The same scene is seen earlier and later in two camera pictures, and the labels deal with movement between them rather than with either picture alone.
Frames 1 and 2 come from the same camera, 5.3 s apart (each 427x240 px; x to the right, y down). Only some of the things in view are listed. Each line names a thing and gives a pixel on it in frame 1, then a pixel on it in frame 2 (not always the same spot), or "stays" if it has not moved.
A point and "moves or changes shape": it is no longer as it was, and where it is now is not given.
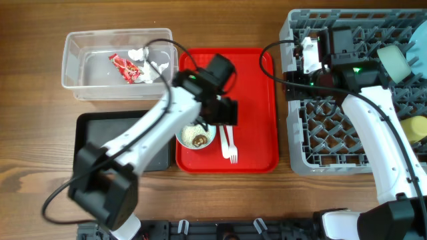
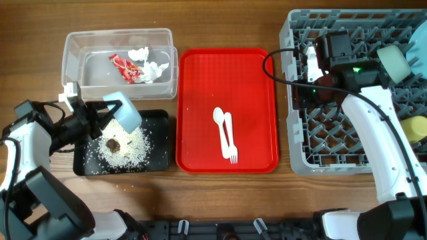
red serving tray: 256,136 stays
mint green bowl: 395,62 stays
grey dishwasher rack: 323,141 stays
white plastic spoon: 225,145 stays
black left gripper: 228,114 → 89,109
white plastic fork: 232,149 stays
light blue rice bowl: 193,137 → 127,116
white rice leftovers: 189,132 moves or changes shape
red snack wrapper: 130,72 stays
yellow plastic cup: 415,128 stays
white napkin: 148,74 stays
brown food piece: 199,140 moves or changes shape
